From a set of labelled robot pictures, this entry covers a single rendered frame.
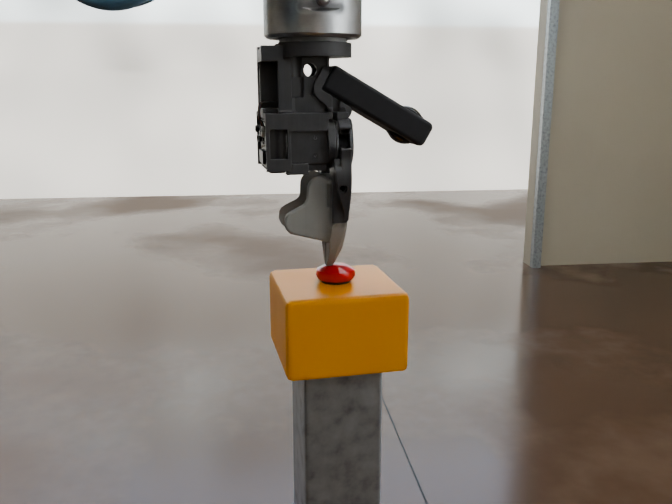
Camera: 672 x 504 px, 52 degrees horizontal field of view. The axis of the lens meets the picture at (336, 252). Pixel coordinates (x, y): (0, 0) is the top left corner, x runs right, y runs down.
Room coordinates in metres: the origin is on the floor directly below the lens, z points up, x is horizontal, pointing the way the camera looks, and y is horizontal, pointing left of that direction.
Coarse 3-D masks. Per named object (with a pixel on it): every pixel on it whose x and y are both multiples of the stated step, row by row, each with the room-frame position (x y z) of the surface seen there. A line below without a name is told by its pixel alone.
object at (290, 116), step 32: (288, 64) 0.64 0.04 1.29; (320, 64) 0.66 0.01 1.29; (288, 96) 0.64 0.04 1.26; (320, 96) 0.65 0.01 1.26; (256, 128) 0.67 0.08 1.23; (288, 128) 0.63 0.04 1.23; (320, 128) 0.63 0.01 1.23; (352, 128) 0.64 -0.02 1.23; (288, 160) 0.63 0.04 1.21; (320, 160) 0.64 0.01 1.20; (352, 160) 0.64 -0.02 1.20
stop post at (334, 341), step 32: (288, 288) 0.65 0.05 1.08; (320, 288) 0.65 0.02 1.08; (352, 288) 0.65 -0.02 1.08; (384, 288) 0.65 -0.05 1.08; (288, 320) 0.60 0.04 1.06; (320, 320) 0.61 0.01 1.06; (352, 320) 0.61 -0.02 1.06; (384, 320) 0.62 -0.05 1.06; (288, 352) 0.60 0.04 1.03; (320, 352) 0.61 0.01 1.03; (352, 352) 0.61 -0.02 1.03; (384, 352) 0.62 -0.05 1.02; (320, 384) 0.63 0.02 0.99; (352, 384) 0.64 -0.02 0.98; (320, 416) 0.63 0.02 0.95; (352, 416) 0.64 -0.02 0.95; (320, 448) 0.63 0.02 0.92; (352, 448) 0.64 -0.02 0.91; (320, 480) 0.63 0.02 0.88; (352, 480) 0.64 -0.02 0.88
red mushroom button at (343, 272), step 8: (336, 264) 0.67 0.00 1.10; (344, 264) 0.67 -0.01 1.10; (320, 272) 0.66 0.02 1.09; (328, 272) 0.66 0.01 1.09; (336, 272) 0.66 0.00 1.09; (344, 272) 0.66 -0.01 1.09; (352, 272) 0.66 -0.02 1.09; (328, 280) 0.65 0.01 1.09; (336, 280) 0.65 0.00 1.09; (344, 280) 0.66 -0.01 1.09
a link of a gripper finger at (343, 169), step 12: (348, 156) 0.63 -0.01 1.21; (336, 168) 0.63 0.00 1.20; (348, 168) 0.63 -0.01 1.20; (336, 180) 0.63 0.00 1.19; (348, 180) 0.63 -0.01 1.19; (336, 192) 0.64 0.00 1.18; (348, 192) 0.63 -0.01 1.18; (336, 204) 0.64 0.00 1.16; (348, 204) 0.64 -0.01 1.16; (336, 216) 0.64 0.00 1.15; (348, 216) 0.64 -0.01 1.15
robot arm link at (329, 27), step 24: (264, 0) 0.65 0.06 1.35; (288, 0) 0.63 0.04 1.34; (312, 0) 0.63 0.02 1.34; (336, 0) 0.63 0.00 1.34; (360, 0) 0.66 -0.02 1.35; (264, 24) 0.66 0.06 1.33; (288, 24) 0.63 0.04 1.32; (312, 24) 0.62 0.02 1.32; (336, 24) 0.63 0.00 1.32; (360, 24) 0.66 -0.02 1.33
